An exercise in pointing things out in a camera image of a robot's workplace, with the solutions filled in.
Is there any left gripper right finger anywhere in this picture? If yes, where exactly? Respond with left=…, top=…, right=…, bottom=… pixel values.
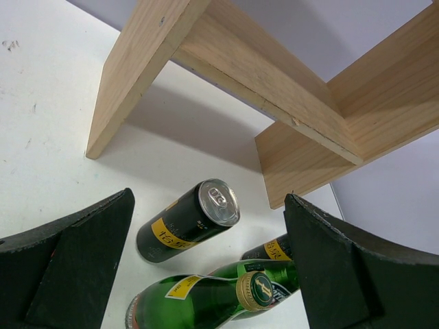
left=284, top=194, right=438, bottom=328

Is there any black yellow can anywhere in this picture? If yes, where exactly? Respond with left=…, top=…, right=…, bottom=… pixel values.
left=241, top=234, right=293, bottom=261
left=136, top=178, right=240, bottom=263

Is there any green glass bottle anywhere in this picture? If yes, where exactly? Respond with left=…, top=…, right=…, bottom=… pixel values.
left=125, top=271, right=274, bottom=329
left=205, top=258, right=301, bottom=321

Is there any wooden shelf unit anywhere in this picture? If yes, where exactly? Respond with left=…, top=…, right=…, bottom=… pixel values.
left=86, top=1, right=438, bottom=209

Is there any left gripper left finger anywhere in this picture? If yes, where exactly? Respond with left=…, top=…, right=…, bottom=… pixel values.
left=1, top=188, right=135, bottom=328

